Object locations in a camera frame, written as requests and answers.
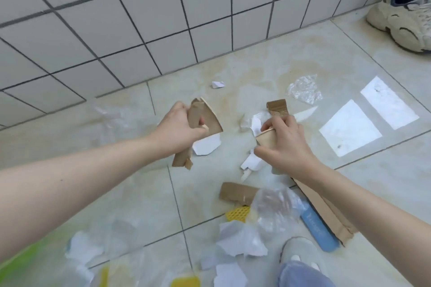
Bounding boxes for person's left hand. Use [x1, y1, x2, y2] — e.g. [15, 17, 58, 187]
[150, 101, 209, 160]

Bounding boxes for person's right hand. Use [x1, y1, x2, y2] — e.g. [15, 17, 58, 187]
[253, 114, 319, 176]

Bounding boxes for white paper scraps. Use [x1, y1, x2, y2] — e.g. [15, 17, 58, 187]
[66, 111, 274, 287]

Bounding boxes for clear plastic film scraps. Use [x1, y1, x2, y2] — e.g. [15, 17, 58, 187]
[67, 74, 323, 287]

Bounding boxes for long cardboard box strip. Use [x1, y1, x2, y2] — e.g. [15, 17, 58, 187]
[292, 177, 358, 248]

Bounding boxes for person's left forearm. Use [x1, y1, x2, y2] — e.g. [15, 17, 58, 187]
[0, 135, 169, 264]

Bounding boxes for person's right forearm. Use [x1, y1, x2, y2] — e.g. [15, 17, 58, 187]
[296, 161, 431, 284]

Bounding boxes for person's right white shoe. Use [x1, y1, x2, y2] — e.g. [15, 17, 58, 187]
[279, 237, 325, 274]

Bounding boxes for person's right leg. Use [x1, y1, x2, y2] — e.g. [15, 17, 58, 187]
[277, 261, 332, 287]

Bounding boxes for beige chunky sneaker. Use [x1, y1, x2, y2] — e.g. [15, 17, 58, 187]
[366, 0, 431, 53]

